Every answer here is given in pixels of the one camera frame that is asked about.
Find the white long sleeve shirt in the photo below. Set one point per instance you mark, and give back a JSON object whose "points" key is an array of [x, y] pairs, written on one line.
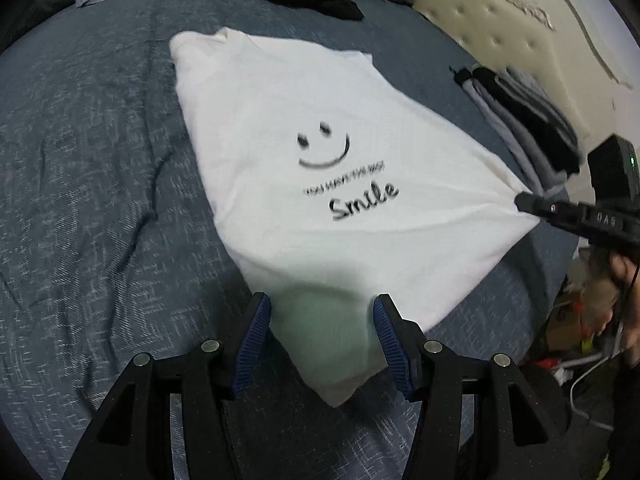
{"points": [[330, 187]]}

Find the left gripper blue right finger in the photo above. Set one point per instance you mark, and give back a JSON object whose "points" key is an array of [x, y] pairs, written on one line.
{"points": [[401, 341]]}

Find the stack of folded grey clothes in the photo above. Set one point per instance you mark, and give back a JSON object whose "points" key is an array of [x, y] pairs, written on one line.
{"points": [[536, 132]]}

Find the black camera box green light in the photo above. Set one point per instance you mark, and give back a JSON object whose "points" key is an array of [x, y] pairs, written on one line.
{"points": [[614, 172]]}

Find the cream tufted headboard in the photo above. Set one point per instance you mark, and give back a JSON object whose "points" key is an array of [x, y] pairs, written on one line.
{"points": [[580, 51]]}

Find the person's right hand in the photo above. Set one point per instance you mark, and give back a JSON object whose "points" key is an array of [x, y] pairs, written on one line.
{"points": [[613, 279]]}

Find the dark blue patterned bedspread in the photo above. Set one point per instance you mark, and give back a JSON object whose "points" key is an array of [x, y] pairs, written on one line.
{"points": [[108, 247]]}

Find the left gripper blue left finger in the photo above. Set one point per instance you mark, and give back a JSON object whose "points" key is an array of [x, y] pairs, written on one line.
{"points": [[248, 340]]}

